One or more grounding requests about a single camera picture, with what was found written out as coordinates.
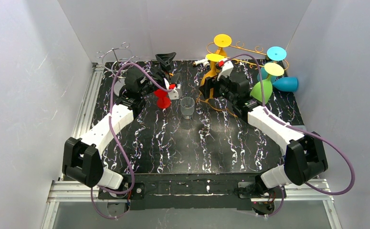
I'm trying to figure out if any orange wine glass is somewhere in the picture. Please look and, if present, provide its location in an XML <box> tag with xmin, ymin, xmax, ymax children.
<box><xmin>213</xmin><ymin>33</ymin><xmax>232</xmax><ymax>57</ymax></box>
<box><xmin>200</xmin><ymin>53</ymin><xmax>227</xmax><ymax>86</ymax></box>

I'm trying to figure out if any gold wire glass rack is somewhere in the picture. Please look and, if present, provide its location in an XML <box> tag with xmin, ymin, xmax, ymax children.
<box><xmin>195</xmin><ymin>42</ymin><xmax>290</xmax><ymax>117</ymax></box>

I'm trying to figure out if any green plastic wine glass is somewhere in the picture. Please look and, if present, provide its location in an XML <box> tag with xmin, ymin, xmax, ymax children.
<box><xmin>250</xmin><ymin>62</ymin><xmax>285</xmax><ymax>106</ymax></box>

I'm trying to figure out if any blue wine glass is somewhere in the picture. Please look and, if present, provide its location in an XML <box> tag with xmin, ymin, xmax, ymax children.
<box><xmin>260</xmin><ymin>46</ymin><xmax>287</xmax><ymax>83</ymax></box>

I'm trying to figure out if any teal wine glass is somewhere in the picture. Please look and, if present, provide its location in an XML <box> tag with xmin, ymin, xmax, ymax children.
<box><xmin>273</xmin><ymin>77</ymin><xmax>299</xmax><ymax>92</ymax></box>

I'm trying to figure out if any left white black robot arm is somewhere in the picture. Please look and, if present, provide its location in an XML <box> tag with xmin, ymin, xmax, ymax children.
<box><xmin>62</xmin><ymin>52</ymin><xmax>182</xmax><ymax>195</ymax></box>

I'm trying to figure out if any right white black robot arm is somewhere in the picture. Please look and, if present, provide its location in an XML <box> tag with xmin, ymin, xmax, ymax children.
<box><xmin>199</xmin><ymin>76</ymin><xmax>328</xmax><ymax>192</ymax></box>

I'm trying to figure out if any red plastic wine glass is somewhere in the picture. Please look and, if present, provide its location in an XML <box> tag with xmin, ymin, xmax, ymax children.
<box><xmin>154</xmin><ymin>89</ymin><xmax>171</xmax><ymax>109</ymax></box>

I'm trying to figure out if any silver round glass rack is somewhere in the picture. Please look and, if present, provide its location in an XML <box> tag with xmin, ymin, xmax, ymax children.
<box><xmin>96</xmin><ymin>42</ymin><xmax>136</xmax><ymax>97</ymax></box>

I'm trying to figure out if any white small fitting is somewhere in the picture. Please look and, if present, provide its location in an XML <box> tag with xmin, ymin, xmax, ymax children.
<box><xmin>192</xmin><ymin>58</ymin><xmax>210</xmax><ymax>68</ymax></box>

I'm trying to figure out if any clear glass tumbler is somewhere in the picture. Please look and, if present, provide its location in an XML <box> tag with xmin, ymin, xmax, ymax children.
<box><xmin>180</xmin><ymin>97</ymin><xmax>195</xmax><ymax>119</ymax></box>

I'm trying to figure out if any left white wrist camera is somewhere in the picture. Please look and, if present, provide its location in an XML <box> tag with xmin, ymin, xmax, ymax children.
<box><xmin>164</xmin><ymin>78</ymin><xmax>182</xmax><ymax>100</ymax></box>

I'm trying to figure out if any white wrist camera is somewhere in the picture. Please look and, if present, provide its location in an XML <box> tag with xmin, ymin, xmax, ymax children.
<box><xmin>164</xmin><ymin>78</ymin><xmax>182</xmax><ymax>100</ymax></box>
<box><xmin>216</xmin><ymin>58</ymin><xmax>233</xmax><ymax>81</ymax></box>

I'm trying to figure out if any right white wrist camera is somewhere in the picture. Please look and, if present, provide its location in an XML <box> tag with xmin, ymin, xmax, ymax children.
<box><xmin>216</xmin><ymin>58</ymin><xmax>233</xmax><ymax>81</ymax></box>

